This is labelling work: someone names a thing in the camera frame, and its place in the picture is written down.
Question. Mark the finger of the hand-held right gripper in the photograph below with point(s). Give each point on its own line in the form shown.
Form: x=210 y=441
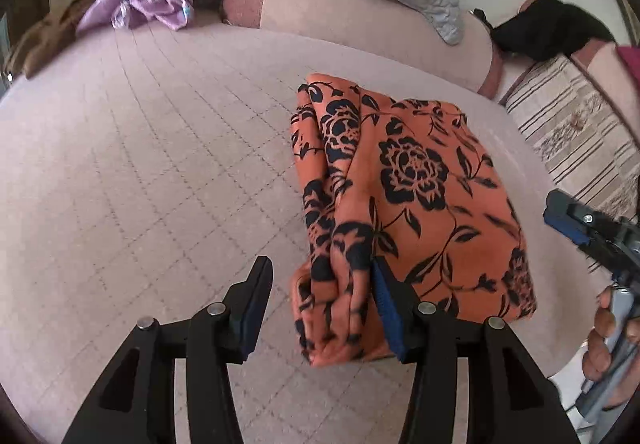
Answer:
x=600 y=224
x=565 y=226

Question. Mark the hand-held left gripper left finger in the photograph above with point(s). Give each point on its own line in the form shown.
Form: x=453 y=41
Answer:
x=247 y=319

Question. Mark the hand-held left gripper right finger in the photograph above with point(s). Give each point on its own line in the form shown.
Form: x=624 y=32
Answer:
x=389 y=314

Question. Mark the orange black floral garment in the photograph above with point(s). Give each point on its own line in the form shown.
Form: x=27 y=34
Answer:
x=415 y=204

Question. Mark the person's right hand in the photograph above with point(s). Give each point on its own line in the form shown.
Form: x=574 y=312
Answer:
x=597 y=344

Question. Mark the striped floral pillow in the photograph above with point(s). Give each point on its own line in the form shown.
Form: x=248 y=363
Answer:
x=575 y=133

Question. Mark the pink pillow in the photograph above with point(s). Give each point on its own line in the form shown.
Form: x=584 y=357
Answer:
x=607 y=73

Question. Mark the magenta cloth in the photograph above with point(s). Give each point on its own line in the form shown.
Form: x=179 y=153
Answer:
x=630 y=66

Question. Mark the black cloth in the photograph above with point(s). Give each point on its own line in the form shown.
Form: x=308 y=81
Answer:
x=545 y=31

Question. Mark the pink bolster cushion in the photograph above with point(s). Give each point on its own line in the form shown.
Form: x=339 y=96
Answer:
x=360 y=23

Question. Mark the brown cloth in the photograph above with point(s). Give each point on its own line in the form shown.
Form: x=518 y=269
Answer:
x=55 y=28

